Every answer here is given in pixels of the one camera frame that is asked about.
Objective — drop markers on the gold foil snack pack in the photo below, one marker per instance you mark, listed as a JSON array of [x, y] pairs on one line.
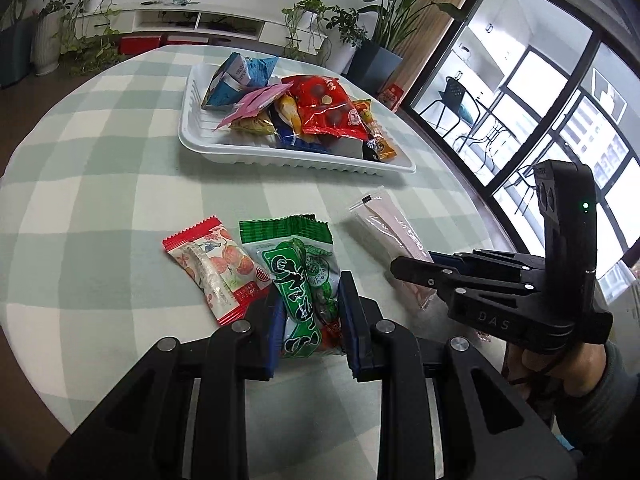
[[259, 125]]

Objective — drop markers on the white tv cabinet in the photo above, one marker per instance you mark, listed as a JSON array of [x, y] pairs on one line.
[[217, 21]]

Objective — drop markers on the light blue chip bag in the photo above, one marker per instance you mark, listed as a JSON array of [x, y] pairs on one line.
[[237, 76]]

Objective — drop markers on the person's right hand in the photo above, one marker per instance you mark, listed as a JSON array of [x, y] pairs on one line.
[[578, 370]]

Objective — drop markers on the red storage bin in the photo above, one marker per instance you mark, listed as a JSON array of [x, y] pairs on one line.
[[132, 45], [186, 39]]

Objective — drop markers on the red chocolate ball bag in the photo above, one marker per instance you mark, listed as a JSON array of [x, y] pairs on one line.
[[324, 107]]

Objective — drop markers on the blue yellow chip bag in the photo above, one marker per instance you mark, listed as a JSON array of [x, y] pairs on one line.
[[287, 110]]

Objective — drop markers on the red white strawberry candy pack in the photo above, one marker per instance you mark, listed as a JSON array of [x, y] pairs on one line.
[[230, 279]]

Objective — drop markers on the white red long snack pack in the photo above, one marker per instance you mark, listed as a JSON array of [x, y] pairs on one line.
[[345, 146]]

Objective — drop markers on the orange apple snack stick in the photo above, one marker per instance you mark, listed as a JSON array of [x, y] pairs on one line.
[[374, 128]]

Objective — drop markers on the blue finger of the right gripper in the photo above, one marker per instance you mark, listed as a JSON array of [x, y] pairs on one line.
[[422, 273], [456, 260]]

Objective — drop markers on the dark blue plant pot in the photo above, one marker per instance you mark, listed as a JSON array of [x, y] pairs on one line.
[[15, 48], [371, 66]]

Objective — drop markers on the dark blue plant pot right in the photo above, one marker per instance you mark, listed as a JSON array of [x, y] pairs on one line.
[[371, 66]]

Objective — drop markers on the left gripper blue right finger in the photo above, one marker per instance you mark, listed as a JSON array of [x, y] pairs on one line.
[[357, 316]]

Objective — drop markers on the dark blue cookie pack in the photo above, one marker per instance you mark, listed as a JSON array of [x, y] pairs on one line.
[[287, 138]]

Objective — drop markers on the green seaweed snack pack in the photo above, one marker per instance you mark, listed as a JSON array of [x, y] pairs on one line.
[[298, 253]]

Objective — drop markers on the white ribbed plant pot left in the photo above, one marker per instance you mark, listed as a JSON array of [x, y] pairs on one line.
[[46, 46]]

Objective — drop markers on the black balcony chair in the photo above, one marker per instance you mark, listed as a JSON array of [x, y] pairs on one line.
[[453, 107]]

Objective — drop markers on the dark blue plant pot left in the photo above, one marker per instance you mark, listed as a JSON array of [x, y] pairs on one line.
[[15, 48]]

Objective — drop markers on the white plastic tray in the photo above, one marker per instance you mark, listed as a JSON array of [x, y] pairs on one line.
[[226, 146]]

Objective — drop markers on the red box on floor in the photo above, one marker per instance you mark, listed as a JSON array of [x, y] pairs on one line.
[[391, 96]]

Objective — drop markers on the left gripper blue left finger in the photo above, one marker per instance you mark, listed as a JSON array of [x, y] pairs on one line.
[[267, 317]]

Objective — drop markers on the clear pink snack wrapper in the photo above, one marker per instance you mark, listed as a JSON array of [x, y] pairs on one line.
[[381, 227]]

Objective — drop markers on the green white checkered tablecloth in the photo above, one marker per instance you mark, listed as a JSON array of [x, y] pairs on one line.
[[102, 179]]

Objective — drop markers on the white plant pot right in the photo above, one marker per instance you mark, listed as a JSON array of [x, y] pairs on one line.
[[336, 54]]

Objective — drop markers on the black cereal snack pack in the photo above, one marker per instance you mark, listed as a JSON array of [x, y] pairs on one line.
[[371, 150]]

